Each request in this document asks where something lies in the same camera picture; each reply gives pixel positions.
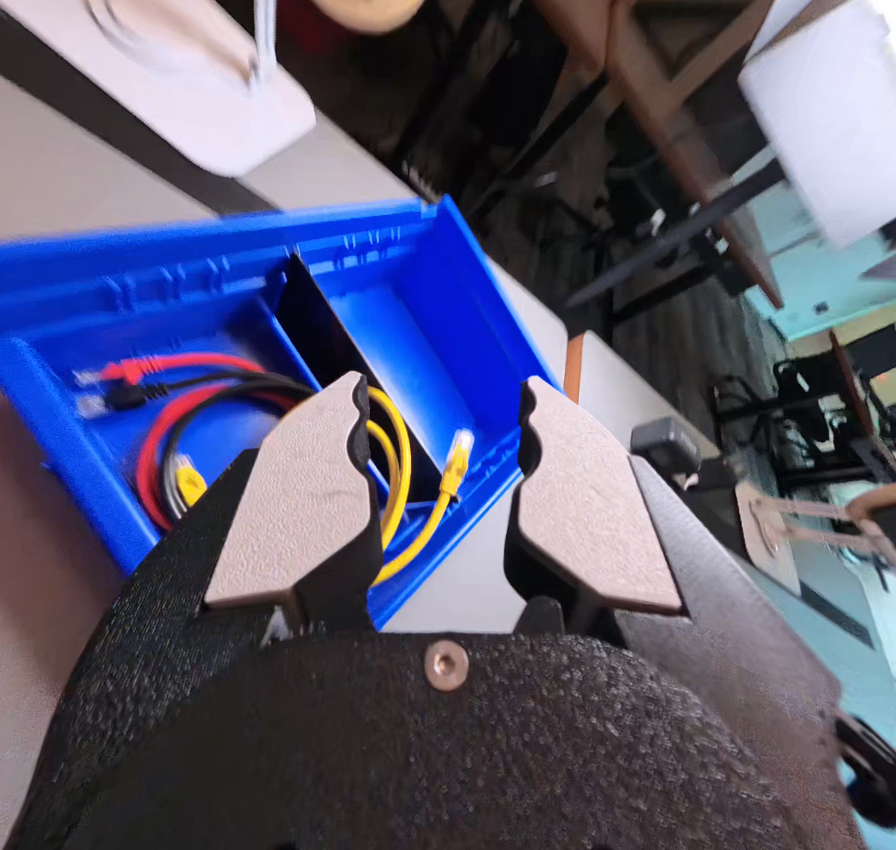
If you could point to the wooden desk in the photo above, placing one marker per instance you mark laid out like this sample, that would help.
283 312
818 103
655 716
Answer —
630 59

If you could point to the blue plastic bin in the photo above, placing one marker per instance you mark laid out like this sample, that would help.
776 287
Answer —
434 346

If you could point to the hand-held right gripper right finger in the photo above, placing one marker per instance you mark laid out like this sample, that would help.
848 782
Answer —
595 514

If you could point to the light stand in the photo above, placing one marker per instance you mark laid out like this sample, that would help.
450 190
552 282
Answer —
672 241

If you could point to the studio light panel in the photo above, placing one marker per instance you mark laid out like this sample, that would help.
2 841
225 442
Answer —
826 108

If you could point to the white stand base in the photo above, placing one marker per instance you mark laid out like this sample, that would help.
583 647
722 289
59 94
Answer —
182 94

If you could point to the small black box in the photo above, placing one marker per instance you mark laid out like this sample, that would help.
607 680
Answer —
665 447

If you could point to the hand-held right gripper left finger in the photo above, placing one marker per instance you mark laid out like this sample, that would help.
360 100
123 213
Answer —
301 493

